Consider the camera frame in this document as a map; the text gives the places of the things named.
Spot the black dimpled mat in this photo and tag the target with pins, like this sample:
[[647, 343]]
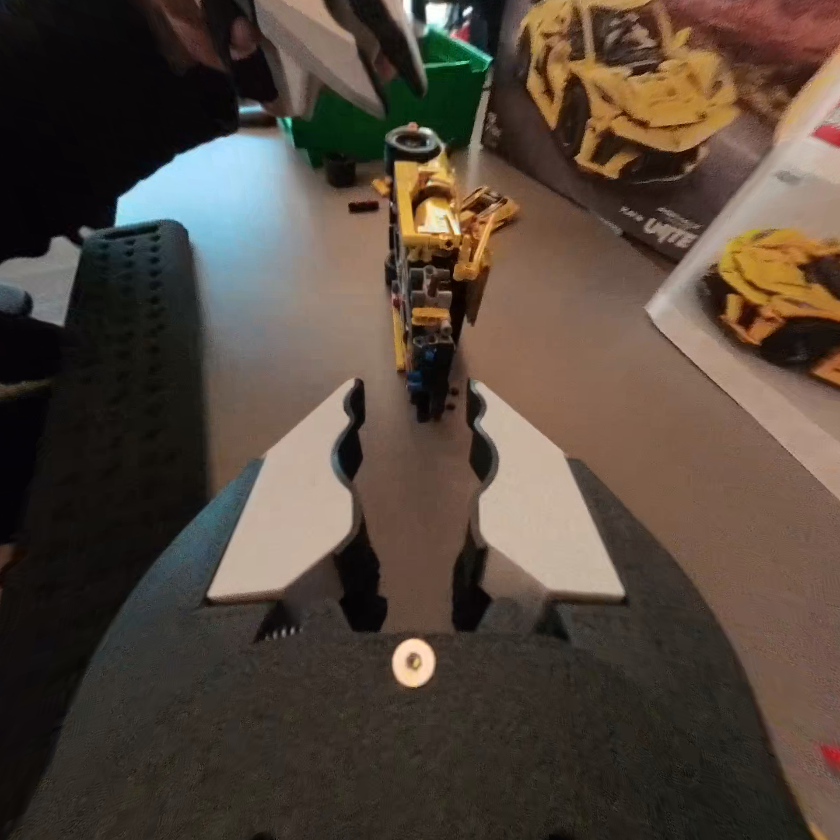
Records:
[[131, 394]]

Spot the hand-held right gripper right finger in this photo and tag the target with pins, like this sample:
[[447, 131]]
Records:
[[544, 525]]

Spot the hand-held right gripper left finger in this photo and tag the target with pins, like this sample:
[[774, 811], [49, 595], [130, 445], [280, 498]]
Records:
[[289, 525]]

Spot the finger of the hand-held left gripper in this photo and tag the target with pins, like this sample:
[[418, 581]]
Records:
[[315, 39], [400, 39]]

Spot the white car instruction booklet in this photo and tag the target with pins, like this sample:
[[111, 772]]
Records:
[[709, 354]]

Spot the yellow brick car panel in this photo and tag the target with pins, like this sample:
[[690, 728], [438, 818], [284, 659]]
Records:
[[499, 207]]

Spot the green plastic bin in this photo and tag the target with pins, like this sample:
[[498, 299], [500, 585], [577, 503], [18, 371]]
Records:
[[446, 98]]

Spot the person's left forearm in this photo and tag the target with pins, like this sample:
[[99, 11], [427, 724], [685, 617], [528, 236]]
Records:
[[79, 118]]

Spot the black grey brick assembly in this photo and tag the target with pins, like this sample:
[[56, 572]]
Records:
[[430, 380]]

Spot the small yellow brick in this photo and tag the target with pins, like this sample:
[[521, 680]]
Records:
[[382, 186]]

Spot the yellow toy brick car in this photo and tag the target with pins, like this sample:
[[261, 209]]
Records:
[[426, 216]]

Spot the black toy tyre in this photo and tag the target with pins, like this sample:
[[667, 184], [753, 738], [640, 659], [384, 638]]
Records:
[[341, 170]]

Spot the black brick beam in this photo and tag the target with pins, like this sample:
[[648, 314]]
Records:
[[363, 206]]

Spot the dark car set box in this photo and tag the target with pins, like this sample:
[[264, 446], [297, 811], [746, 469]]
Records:
[[525, 151]]

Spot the person's black jacket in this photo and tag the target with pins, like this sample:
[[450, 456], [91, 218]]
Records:
[[26, 426]]

